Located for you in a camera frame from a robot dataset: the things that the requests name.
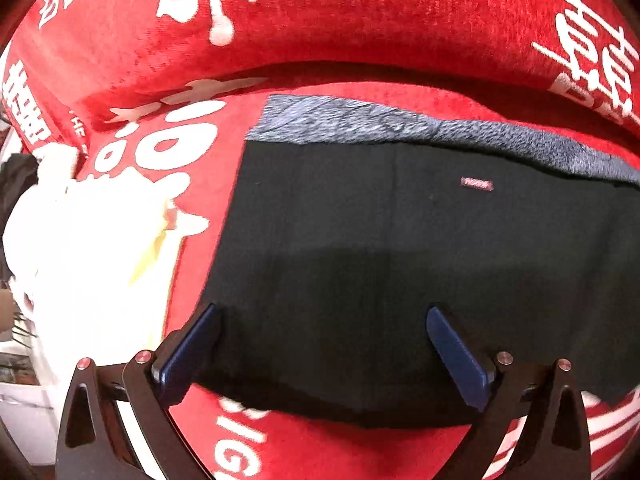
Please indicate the black clothing pile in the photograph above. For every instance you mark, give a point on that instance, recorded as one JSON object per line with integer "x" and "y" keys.
{"x": 18, "y": 174}

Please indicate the red sofa with white characters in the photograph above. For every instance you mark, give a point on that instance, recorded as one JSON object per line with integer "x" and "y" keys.
{"x": 169, "y": 86}

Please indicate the cream white garment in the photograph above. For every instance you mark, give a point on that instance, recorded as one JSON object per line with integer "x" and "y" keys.
{"x": 96, "y": 258}

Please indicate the black pants with grey waistband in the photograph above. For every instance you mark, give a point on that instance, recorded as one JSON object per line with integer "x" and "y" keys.
{"x": 349, "y": 219}

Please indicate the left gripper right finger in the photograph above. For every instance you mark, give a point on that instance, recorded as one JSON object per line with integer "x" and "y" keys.
{"x": 554, "y": 442}

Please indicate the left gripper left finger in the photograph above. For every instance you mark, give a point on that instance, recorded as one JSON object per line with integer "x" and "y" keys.
{"x": 93, "y": 442}

